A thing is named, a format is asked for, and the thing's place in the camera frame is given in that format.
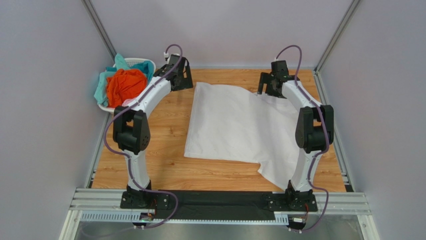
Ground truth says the aluminium frame rail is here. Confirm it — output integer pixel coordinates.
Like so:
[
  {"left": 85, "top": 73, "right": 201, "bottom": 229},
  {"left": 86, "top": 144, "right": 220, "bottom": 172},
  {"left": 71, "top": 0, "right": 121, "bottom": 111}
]
[{"left": 60, "top": 188, "right": 379, "bottom": 240}]

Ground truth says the teal t-shirt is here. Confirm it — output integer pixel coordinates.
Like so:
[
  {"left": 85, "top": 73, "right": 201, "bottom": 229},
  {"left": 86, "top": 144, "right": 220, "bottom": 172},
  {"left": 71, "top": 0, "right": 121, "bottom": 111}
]
[{"left": 94, "top": 53, "right": 156, "bottom": 108}]

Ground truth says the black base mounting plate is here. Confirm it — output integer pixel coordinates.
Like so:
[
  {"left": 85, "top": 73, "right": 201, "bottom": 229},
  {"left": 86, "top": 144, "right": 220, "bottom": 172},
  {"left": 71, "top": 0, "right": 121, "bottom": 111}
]
[{"left": 120, "top": 190, "right": 318, "bottom": 221}]

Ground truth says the orange t-shirt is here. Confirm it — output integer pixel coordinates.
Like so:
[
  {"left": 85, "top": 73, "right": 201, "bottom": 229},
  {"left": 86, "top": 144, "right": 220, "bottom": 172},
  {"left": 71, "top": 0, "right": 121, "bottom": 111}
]
[{"left": 106, "top": 68, "right": 148, "bottom": 108}]

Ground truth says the white t-shirt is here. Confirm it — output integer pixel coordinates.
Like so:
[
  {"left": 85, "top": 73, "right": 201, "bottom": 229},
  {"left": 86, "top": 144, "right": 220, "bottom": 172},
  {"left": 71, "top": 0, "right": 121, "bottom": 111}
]
[{"left": 184, "top": 82, "right": 300, "bottom": 189}]

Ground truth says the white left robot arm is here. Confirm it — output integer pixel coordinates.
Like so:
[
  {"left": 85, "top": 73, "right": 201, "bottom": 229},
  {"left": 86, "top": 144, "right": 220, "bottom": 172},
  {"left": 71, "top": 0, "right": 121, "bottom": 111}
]
[{"left": 113, "top": 54, "right": 193, "bottom": 201}]

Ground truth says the pink t-shirt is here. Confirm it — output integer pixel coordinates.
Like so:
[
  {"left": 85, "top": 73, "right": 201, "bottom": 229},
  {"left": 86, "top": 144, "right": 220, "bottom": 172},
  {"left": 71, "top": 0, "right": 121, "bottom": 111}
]
[{"left": 122, "top": 97, "right": 138, "bottom": 107}]

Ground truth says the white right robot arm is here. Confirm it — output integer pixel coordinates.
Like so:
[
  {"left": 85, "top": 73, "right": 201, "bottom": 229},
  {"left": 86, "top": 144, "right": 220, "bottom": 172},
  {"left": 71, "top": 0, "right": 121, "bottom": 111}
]
[{"left": 257, "top": 59, "right": 334, "bottom": 200}]

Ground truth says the white plastic laundry basket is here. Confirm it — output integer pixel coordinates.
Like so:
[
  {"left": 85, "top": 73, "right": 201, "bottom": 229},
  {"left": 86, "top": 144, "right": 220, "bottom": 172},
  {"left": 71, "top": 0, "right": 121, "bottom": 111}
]
[{"left": 95, "top": 57, "right": 157, "bottom": 114}]

